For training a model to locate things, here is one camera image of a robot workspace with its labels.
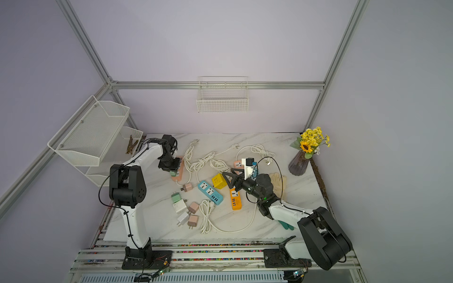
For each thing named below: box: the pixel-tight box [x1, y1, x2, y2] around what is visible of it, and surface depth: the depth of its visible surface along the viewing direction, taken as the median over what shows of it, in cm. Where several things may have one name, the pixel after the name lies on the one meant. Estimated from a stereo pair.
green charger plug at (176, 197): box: [171, 192, 182, 204], surface depth 92 cm
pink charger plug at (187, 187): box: [180, 183, 193, 193], surface depth 95 cm
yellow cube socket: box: [211, 173, 228, 190], surface depth 94 cm
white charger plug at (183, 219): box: [176, 211, 190, 226], surface depth 84 cm
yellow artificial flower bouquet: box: [289, 126, 331, 159], surface depth 84 cm
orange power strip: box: [229, 187, 242, 211], surface depth 90 cm
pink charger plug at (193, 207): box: [187, 201, 200, 215], surface depth 88 cm
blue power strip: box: [197, 179, 224, 206], surface depth 93 cm
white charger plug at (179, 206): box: [172, 199, 187, 213], surface depth 88 cm
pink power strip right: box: [233, 160, 245, 169], surface depth 105 cm
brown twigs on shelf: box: [125, 134, 139, 155], surface depth 98 cm
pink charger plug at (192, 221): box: [187, 214, 199, 230], surface depth 85 cm
